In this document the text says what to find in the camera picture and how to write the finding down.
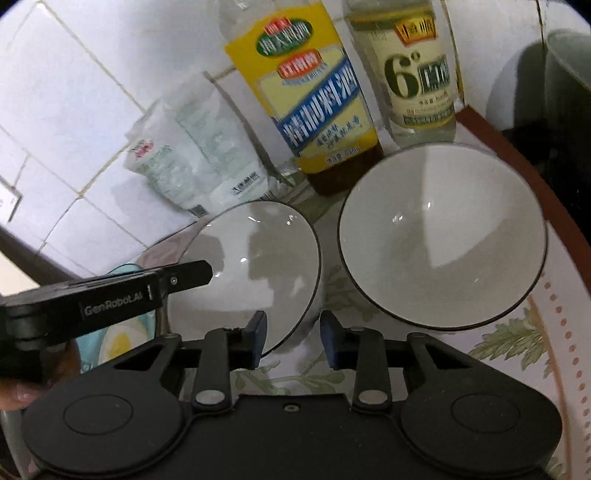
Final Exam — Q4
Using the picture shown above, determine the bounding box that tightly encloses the floral tablecloth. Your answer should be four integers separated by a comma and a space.
134, 106, 591, 480

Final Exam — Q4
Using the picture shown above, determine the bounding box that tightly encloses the person's left hand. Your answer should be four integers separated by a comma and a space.
0, 344, 81, 411

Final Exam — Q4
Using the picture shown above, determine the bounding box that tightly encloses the clear vinegar bottle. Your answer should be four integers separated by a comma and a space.
344, 0, 465, 151

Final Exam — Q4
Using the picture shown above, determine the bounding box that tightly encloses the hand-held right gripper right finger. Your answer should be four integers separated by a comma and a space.
320, 310, 472, 411

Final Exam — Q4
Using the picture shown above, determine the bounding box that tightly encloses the blue fried egg plate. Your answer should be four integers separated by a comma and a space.
76, 262, 160, 374

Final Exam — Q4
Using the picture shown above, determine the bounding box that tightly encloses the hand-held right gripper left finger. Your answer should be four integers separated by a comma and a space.
111, 310, 269, 414

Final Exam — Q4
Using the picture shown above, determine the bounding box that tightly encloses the white bowl with dark rim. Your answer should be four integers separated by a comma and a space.
338, 142, 549, 332
159, 200, 322, 356

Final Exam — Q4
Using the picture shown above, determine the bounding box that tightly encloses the cream cutting board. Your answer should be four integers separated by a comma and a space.
0, 226, 65, 296

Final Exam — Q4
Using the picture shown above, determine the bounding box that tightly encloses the white wall socket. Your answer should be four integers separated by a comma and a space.
0, 181, 23, 223

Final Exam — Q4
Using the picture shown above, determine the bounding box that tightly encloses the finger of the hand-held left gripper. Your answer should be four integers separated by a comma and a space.
157, 260, 214, 296

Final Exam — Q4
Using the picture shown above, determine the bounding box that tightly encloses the yellow label cooking wine bottle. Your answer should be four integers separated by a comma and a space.
217, 0, 385, 197

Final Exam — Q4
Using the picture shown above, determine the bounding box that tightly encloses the white salt bag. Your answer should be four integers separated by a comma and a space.
124, 71, 278, 217

